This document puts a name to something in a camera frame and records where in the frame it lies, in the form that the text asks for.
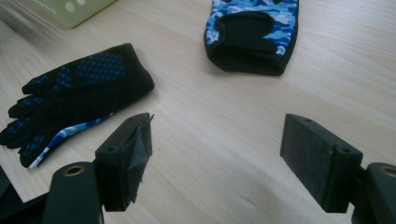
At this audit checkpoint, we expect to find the blue camouflage glove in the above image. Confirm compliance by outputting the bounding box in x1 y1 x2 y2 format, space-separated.
0 42 156 170
203 0 300 77

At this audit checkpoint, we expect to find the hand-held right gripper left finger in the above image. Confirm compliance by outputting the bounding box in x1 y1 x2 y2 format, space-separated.
92 112 155 213

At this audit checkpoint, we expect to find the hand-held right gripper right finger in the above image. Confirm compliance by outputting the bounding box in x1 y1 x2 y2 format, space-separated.
279 113 364 214

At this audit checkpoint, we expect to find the pale green perforated plastic basket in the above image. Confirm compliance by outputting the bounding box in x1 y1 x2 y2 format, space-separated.
15 0 119 30

